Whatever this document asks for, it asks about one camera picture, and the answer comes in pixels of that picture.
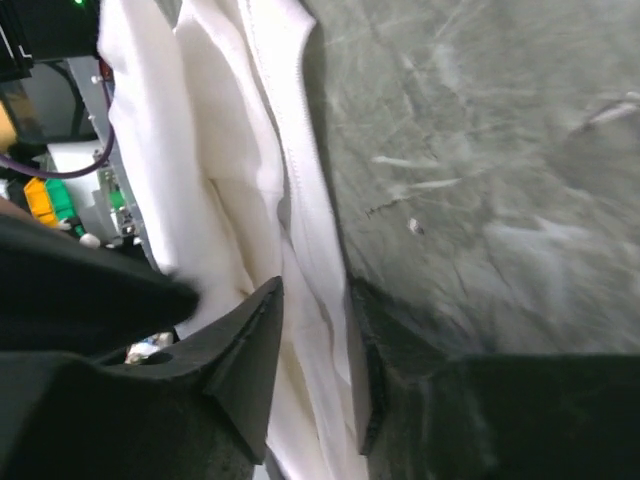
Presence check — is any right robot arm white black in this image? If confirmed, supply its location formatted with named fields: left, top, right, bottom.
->
left=1, top=210, right=639, bottom=479

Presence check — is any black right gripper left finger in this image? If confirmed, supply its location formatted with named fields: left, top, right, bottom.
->
left=1, top=277, right=284, bottom=479

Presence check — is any white t shirt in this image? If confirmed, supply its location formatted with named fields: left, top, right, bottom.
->
left=98, top=1, right=368, bottom=479

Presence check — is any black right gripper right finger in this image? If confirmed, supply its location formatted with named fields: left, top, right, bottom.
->
left=350, top=278, right=639, bottom=479

